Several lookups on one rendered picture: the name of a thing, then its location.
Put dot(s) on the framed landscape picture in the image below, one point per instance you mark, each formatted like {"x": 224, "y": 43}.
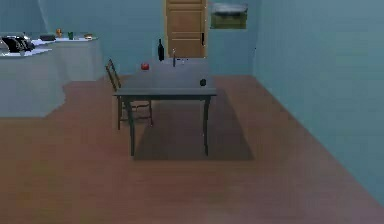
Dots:
{"x": 229, "y": 16}

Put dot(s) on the orange cup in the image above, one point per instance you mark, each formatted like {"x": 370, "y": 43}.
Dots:
{"x": 59, "y": 32}

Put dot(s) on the black flat pan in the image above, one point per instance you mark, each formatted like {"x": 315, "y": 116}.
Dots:
{"x": 47, "y": 37}

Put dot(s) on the dark grey dining table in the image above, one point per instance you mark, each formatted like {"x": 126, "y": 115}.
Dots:
{"x": 166, "y": 83}

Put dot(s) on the brown wooden chair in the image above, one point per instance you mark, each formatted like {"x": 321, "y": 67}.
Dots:
{"x": 113, "y": 75}

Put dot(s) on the brown wooden room door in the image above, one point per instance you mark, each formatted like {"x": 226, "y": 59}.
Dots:
{"x": 186, "y": 30}

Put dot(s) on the green cup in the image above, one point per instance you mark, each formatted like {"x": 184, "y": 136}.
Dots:
{"x": 70, "y": 35}

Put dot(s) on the small brown bread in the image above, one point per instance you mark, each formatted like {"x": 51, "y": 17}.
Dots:
{"x": 88, "y": 36}

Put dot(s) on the pale grey kitchen counter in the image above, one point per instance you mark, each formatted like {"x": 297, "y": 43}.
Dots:
{"x": 40, "y": 76}

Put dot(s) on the small black round object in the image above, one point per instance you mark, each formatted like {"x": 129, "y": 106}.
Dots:
{"x": 203, "y": 82}

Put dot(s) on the dark glass bottle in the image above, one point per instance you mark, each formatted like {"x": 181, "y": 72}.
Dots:
{"x": 161, "y": 50}

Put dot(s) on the red apple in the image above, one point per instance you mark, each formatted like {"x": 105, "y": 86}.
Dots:
{"x": 145, "y": 66}

